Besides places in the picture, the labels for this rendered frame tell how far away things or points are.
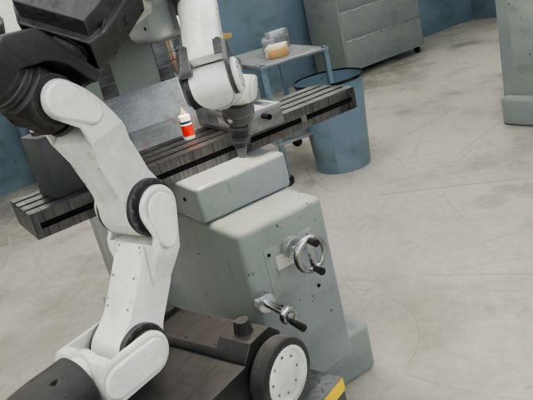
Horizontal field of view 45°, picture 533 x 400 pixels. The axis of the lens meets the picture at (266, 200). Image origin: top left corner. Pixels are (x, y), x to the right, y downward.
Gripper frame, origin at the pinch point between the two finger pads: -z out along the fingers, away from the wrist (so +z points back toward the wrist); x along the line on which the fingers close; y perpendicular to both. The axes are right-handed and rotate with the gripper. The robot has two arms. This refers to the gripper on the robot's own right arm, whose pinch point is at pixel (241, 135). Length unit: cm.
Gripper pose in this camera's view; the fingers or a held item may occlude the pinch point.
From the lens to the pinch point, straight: 186.6
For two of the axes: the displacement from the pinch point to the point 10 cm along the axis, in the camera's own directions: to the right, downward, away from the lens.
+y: -10.0, 0.5, 0.3
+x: -0.3, -8.9, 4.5
